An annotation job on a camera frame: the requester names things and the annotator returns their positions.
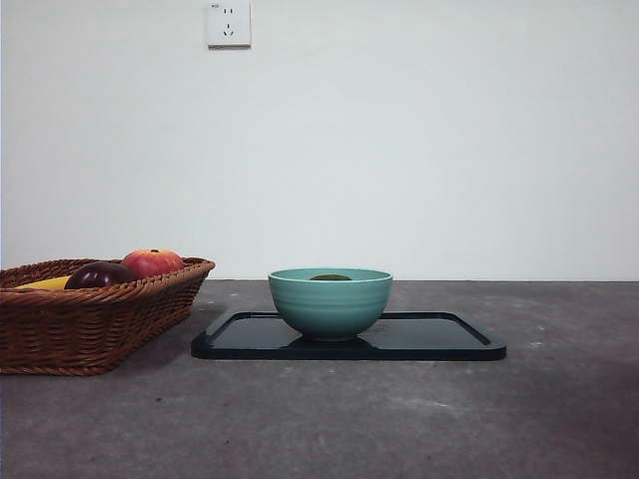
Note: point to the green avocado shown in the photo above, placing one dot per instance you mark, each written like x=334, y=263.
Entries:
x=329, y=277

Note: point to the teal ribbed bowl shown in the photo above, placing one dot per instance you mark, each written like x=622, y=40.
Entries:
x=329, y=309

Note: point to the dark rectangular tray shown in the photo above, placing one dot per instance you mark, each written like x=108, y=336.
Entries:
x=429, y=336

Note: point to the red apple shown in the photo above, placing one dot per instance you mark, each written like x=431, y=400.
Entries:
x=152, y=262

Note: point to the dark purple plum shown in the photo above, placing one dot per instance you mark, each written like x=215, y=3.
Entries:
x=100, y=274

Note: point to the brown wicker basket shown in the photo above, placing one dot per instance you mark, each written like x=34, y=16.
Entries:
x=75, y=329

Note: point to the yellow banana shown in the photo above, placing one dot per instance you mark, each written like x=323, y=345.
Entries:
x=45, y=283

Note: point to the white wall socket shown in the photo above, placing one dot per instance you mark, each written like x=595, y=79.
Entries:
x=228, y=25

